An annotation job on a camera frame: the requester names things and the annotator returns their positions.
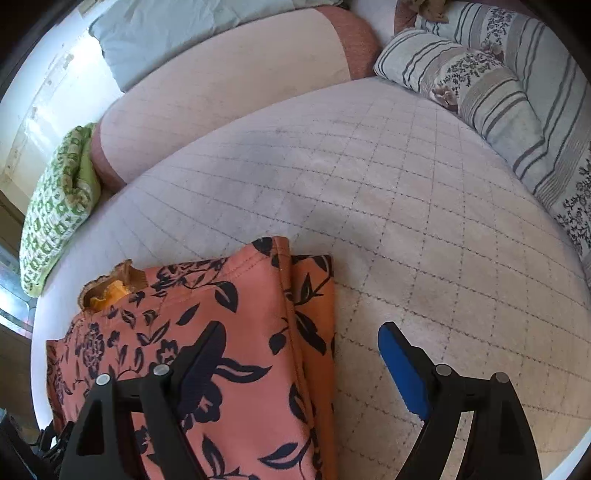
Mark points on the pink bolster cushion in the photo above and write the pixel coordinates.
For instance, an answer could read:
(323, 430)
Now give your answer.
(221, 92)
(402, 16)

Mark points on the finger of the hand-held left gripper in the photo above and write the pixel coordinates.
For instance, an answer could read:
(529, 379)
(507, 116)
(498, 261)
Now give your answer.
(53, 438)

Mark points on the green checkered pillow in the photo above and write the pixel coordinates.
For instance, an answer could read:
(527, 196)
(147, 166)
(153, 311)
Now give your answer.
(55, 212)

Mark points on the striped floral quilt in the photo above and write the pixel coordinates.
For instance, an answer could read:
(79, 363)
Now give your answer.
(554, 92)

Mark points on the striped floral pillow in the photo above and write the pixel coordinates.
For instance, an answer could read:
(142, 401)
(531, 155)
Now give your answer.
(461, 87)

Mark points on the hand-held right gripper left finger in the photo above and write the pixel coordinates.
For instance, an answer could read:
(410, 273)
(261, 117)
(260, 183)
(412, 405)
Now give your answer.
(184, 378)

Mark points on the brown crumpled clothes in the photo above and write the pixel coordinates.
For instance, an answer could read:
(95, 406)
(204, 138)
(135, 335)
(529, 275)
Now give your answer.
(427, 8)

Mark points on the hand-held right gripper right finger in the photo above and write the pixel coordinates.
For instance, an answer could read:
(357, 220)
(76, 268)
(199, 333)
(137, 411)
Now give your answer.
(406, 369)

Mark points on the orange floral blouse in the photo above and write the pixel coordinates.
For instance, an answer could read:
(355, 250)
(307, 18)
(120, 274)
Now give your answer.
(258, 378)

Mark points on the grey-blue pillow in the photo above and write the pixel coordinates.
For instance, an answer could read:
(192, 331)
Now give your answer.
(184, 32)

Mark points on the quilted pink bed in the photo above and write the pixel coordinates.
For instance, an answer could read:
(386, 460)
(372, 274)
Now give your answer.
(392, 207)

